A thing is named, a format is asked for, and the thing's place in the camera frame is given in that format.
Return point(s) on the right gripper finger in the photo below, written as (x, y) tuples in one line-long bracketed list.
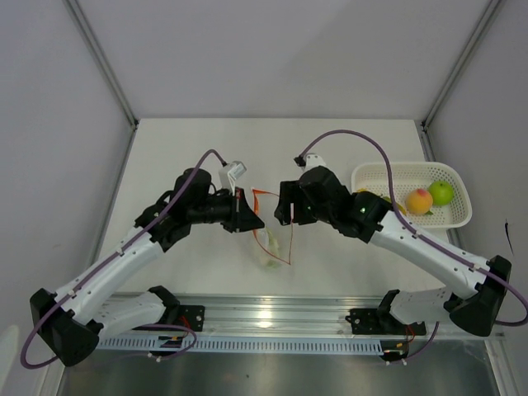
[(283, 210), (302, 213)]

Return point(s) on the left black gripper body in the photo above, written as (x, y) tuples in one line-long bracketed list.
[(219, 209)]

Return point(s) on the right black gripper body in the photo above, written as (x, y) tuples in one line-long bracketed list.
[(322, 214)]

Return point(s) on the clear zip top bag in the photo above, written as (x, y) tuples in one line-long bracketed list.
[(256, 194)]

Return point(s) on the white cauliflower with leaves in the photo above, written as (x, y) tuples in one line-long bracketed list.
[(268, 249)]

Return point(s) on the yellow green mango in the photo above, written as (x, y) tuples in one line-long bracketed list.
[(396, 204)]

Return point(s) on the orange pink peach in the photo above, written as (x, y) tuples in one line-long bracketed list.
[(418, 202)]

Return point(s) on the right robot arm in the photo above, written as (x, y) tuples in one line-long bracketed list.
[(473, 287)]

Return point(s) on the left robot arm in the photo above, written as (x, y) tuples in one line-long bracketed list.
[(73, 319)]

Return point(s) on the white perforated plastic basket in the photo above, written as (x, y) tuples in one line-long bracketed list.
[(405, 177)]

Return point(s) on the green apple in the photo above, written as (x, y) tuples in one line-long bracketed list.
[(441, 192)]

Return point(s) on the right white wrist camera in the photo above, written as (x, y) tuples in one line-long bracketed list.
[(308, 161)]

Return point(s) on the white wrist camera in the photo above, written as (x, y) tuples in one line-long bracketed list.
[(230, 173), (308, 161)]

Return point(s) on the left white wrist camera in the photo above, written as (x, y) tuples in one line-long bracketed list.
[(230, 173)]

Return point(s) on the aluminium mounting rail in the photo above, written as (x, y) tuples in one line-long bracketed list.
[(233, 316)]

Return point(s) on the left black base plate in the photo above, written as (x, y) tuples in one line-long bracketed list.
[(189, 316)]

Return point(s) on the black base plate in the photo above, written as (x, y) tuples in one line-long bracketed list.
[(189, 316), (371, 322)]

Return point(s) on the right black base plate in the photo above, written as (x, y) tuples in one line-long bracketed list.
[(371, 322)]

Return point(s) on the right aluminium frame post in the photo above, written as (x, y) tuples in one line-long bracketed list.
[(476, 37)]

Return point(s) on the aluminium frame post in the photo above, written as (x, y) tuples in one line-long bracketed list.
[(476, 37), (94, 47)]

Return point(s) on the white slotted cable duct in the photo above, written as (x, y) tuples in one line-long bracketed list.
[(278, 345)]

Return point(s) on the left aluminium frame post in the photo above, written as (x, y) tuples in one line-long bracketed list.
[(94, 47)]

